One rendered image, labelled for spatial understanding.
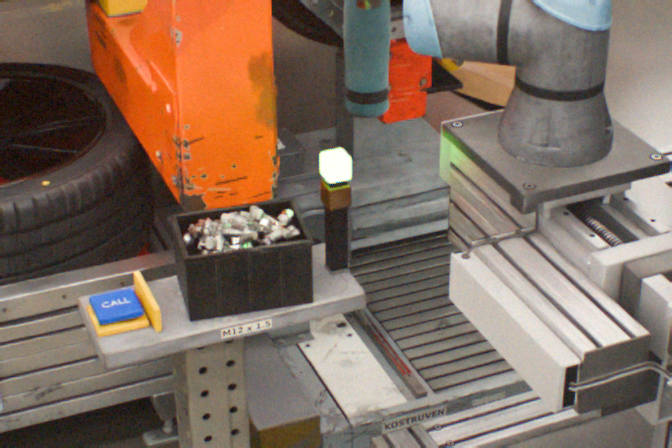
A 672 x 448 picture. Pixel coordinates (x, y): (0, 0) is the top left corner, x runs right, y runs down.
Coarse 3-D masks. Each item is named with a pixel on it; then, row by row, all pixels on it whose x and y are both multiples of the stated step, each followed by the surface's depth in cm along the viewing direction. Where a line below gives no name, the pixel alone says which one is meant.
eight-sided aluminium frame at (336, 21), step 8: (304, 0) 257; (312, 0) 262; (320, 0) 258; (328, 0) 259; (312, 8) 259; (320, 8) 259; (328, 8) 260; (336, 8) 261; (400, 8) 273; (320, 16) 260; (328, 16) 261; (336, 16) 261; (392, 16) 271; (400, 16) 270; (328, 24) 262; (336, 24) 262; (392, 24) 267; (400, 24) 268; (336, 32) 267; (392, 32) 269; (400, 32) 269
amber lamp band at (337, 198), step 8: (320, 184) 212; (320, 192) 213; (328, 192) 209; (336, 192) 209; (344, 192) 210; (328, 200) 210; (336, 200) 210; (344, 200) 211; (328, 208) 211; (336, 208) 211
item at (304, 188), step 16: (288, 144) 262; (288, 160) 260; (288, 176) 261; (304, 176) 256; (320, 176) 256; (288, 192) 251; (304, 192) 250; (304, 208) 248; (320, 208) 249; (320, 224) 249; (320, 240) 251; (272, 336) 264; (288, 336) 266; (304, 336) 265
